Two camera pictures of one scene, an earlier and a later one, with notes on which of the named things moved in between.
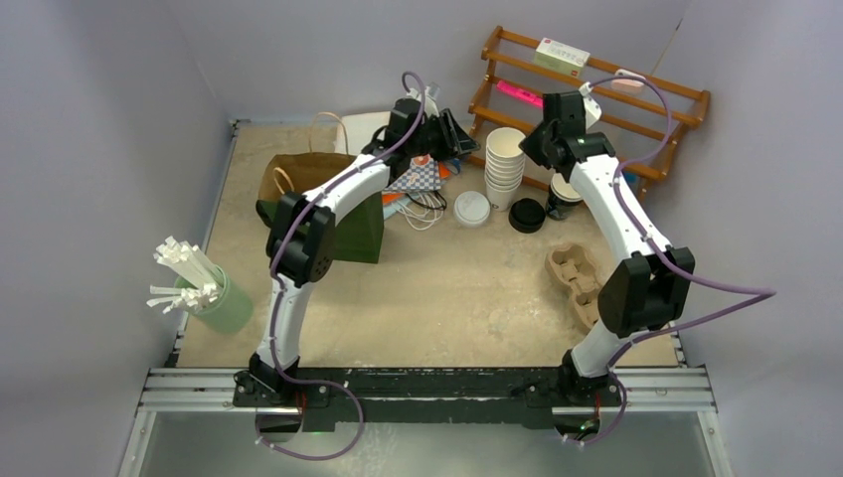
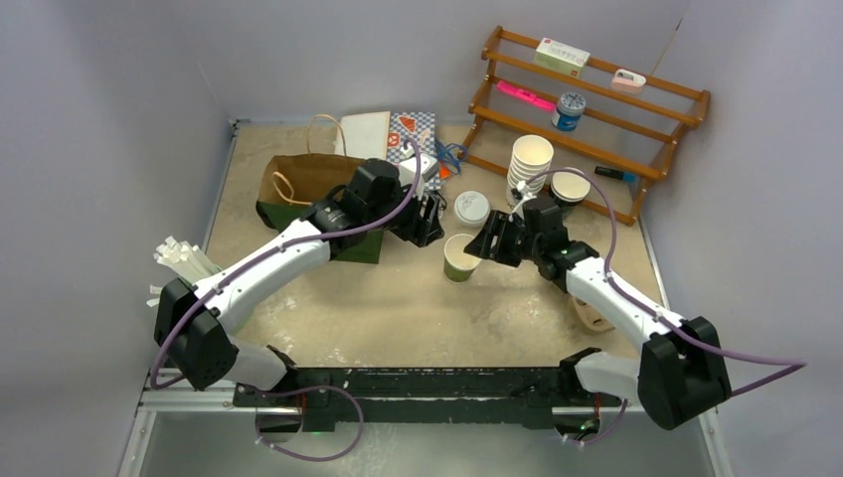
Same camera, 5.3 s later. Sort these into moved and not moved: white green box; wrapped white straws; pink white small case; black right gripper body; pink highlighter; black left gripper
Moved: black right gripper body; black left gripper
Not moved: white green box; pink highlighter; wrapped white straws; pink white small case
